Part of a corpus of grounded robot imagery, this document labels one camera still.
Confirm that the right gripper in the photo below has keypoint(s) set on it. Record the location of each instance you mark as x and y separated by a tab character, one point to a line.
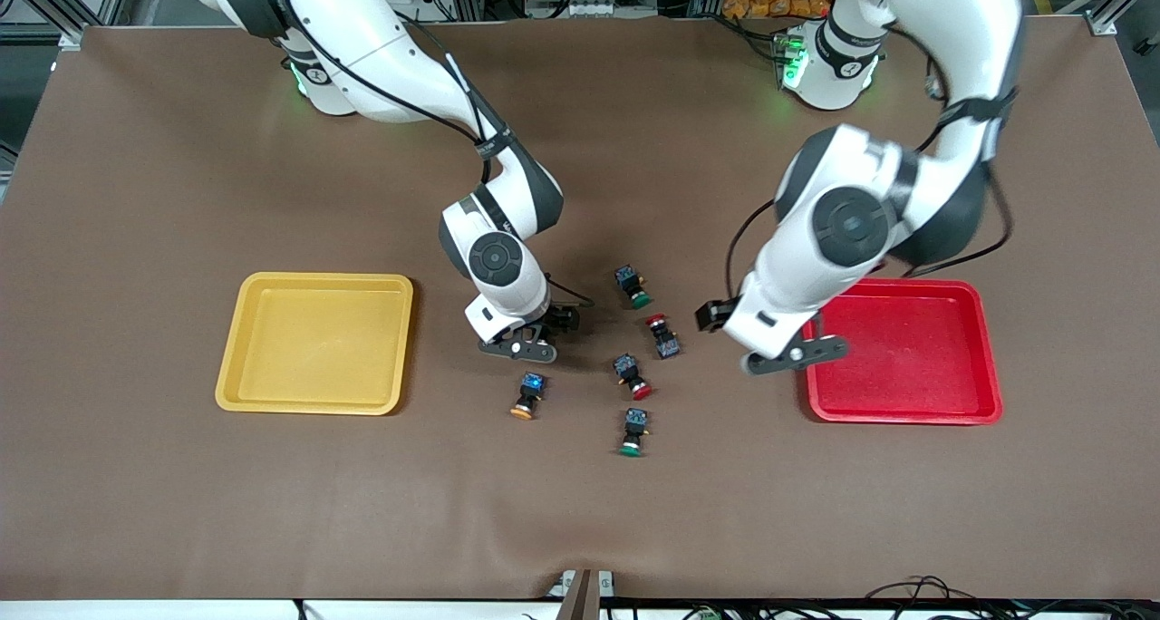
562	317

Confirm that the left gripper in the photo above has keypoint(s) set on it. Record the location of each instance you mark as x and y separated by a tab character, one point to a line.
713	315

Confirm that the red push button switch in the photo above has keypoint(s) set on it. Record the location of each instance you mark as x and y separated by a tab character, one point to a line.
631	375
663	334

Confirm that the yellow push button switch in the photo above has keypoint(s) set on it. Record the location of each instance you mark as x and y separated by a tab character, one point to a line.
526	396

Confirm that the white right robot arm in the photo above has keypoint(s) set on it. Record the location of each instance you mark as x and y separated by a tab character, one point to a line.
362	40

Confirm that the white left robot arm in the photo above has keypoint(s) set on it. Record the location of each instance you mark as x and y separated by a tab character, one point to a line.
952	22

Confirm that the brown table cover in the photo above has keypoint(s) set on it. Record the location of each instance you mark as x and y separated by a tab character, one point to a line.
580	511

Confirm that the red plastic tray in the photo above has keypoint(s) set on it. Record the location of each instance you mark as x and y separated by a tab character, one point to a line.
924	357

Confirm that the yellow plastic tray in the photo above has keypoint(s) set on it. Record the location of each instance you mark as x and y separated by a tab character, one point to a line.
313	294

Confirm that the white power strip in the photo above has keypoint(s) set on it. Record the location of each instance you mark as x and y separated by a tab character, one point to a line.
589	8

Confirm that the green push button switch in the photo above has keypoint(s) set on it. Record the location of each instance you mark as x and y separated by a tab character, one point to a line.
633	432
632	286

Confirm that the metal table bracket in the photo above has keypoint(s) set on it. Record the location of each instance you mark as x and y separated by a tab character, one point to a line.
580	602

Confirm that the aluminium frame profile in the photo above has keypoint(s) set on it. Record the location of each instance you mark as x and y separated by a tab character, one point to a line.
71	35
1101	22

